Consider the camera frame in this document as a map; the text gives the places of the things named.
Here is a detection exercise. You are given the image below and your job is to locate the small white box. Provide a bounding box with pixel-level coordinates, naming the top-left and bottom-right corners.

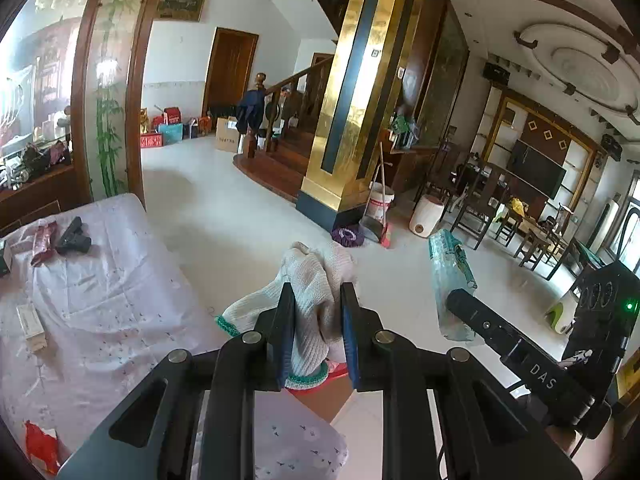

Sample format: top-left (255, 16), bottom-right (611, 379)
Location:
top-left (15, 302), bottom-right (48, 353)

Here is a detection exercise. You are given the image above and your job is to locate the framed picture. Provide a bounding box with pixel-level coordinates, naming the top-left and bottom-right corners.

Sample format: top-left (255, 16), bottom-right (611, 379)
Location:
top-left (156, 0), bottom-right (207, 23)

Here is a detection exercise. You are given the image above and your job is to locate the wooden chair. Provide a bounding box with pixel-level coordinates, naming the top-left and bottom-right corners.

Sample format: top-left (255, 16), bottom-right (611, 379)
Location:
top-left (450, 162), bottom-right (511, 251)
top-left (414, 142), bottom-right (471, 211)

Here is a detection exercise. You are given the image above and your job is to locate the white bucket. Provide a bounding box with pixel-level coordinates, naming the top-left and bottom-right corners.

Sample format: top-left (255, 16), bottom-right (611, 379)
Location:
top-left (367, 182), bottom-right (396, 223)

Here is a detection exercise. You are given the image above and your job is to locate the dark jacket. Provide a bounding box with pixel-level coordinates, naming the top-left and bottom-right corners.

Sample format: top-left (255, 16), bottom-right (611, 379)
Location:
top-left (236, 89), bottom-right (266, 135)

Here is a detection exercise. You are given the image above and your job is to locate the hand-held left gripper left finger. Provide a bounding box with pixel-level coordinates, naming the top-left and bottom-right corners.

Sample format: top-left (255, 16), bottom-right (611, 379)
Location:
top-left (57, 282), bottom-right (296, 480)

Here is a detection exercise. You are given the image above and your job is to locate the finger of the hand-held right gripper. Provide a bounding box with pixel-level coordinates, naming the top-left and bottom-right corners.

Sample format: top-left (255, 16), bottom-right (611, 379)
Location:
top-left (446, 288), bottom-right (596, 423)

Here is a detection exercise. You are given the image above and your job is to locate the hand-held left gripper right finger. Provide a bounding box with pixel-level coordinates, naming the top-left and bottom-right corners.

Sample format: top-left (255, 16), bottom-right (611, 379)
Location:
top-left (341, 282), bottom-right (583, 480)

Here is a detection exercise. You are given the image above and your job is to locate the gold pillar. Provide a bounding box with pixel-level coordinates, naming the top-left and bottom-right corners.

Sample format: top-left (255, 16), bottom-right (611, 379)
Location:
top-left (295, 0), bottom-right (428, 233)

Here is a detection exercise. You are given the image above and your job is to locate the broom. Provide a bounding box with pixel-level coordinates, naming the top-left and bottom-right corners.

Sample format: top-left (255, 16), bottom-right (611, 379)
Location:
top-left (360, 142), bottom-right (393, 246)

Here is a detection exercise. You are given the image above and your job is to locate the cluttered wooden sideboard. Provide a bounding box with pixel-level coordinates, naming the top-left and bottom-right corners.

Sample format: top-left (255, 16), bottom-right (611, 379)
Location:
top-left (0, 160), bottom-right (91, 231)

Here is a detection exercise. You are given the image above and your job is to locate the green white plastic object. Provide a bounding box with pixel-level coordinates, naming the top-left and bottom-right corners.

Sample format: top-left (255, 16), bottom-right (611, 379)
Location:
top-left (544, 292), bottom-right (581, 335)

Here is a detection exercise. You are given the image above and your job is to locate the wooden door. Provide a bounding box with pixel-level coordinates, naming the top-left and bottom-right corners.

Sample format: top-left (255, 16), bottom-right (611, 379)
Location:
top-left (202, 27), bottom-right (260, 116)

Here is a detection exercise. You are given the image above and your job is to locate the teal patterned tissue pack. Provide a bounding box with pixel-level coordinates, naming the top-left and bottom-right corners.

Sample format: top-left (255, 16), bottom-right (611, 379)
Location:
top-left (428, 229), bottom-right (483, 343)

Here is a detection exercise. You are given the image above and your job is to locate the wooden staircase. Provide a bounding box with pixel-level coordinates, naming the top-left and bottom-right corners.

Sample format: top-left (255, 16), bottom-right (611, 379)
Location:
top-left (234, 55), bottom-right (336, 203)

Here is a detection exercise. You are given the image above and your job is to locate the red wrapper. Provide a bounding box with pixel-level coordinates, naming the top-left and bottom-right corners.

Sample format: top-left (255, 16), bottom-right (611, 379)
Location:
top-left (24, 420), bottom-right (61, 476)

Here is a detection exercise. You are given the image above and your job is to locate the white round bin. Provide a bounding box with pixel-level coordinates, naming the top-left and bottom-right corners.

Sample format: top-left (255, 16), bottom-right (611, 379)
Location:
top-left (409, 195), bottom-right (446, 238)

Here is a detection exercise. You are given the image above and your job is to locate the dark red packet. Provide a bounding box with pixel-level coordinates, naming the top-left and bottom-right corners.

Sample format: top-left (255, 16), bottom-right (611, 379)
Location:
top-left (30, 222), bottom-right (60, 267)

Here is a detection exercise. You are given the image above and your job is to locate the red plastic basket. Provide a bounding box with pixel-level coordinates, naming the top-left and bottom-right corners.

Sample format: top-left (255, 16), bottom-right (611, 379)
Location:
top-left (287, 357), bottom-right (351, 401)

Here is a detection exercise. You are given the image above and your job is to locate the cardboard box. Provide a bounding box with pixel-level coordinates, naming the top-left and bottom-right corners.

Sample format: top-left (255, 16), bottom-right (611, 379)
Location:
top-left (215, 116), bottom-right (241, 153)

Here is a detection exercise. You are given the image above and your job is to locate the teal bag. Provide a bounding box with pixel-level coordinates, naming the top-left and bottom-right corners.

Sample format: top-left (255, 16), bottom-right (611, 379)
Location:
top-left (157, 122), bottom-right (185, 145)

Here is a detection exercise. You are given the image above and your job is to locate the purple cloth on floor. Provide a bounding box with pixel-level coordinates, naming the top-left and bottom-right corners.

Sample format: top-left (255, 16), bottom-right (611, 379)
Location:
top-left (331, 225), bottom-right (366, 248)

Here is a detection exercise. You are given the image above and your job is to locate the white knitted glove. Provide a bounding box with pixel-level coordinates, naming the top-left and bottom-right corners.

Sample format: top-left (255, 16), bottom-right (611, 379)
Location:
top-left (216, 241), bottom-right (360, 388)

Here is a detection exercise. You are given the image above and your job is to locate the television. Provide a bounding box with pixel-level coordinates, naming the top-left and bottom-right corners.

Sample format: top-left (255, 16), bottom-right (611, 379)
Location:
top-left (510, 139), bottom-right (567, 200)

